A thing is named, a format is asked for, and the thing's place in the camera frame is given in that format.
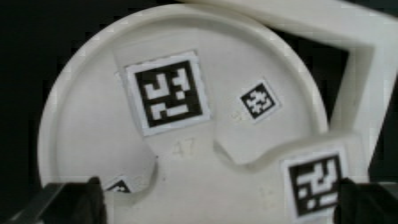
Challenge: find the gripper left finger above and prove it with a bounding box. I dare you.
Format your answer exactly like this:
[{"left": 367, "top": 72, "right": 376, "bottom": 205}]
[{"left": 6, "top": 177, "right": 107, "bottom": 224}]

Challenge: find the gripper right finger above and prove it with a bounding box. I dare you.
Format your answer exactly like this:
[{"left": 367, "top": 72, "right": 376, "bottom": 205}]
[{"left": 337, "top": 178, "right": 398, "bottom": 224}]

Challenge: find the white cross-shaped table base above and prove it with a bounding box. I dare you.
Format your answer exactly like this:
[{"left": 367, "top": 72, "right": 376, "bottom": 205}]
[{"left": 104, "top": 44, "right": 365, "bottom": 224}]

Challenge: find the white round table top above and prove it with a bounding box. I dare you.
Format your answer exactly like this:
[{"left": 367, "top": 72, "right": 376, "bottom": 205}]
[{"left": 40, "top": 4, "right": 328, "bottom": 192}]

